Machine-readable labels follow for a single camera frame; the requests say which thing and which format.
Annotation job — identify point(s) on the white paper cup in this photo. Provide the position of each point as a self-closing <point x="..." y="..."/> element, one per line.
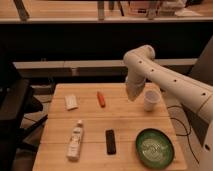
<point x="151" y="99"/>

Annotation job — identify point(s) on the white plastic bottle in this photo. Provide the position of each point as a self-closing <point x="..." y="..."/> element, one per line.
<point x="74" y="146"/>

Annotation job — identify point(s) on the green patterned plate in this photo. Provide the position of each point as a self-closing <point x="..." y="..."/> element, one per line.
<point x="154" y="149"/>

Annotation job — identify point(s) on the white folded cloth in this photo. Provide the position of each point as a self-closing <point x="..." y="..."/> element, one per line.
<point x="71" y="102"/>

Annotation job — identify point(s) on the black chair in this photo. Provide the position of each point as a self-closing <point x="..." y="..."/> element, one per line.
<point x="16" y="99"/>

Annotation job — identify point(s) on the orange carrot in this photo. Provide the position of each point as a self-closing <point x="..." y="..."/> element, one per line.
<point x="101" y="99"/>

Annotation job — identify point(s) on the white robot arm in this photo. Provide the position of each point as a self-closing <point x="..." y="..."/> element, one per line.
<point x="195" y="95"/>

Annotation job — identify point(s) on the grey back table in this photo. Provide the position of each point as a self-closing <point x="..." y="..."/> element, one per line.
<point x="72" y="68"/>

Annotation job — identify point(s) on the white tapered gripper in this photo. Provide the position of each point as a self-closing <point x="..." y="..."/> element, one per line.
<point x="133" y="92"/>

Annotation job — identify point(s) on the black remote control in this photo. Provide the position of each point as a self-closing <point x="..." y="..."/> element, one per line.
<point x="110" y="142"/>

